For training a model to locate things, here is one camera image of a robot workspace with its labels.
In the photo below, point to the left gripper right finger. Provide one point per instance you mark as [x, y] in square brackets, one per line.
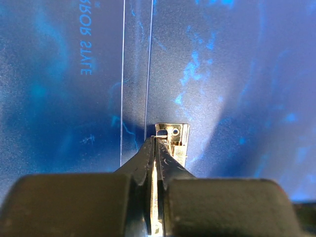
[243, 207]

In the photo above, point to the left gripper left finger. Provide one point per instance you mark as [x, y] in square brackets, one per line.
[113, 204]

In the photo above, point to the metal folder clip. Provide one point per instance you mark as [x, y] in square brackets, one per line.
[175, 138]

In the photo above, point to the blue plastic folder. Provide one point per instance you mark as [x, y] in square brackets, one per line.
[83, 83]

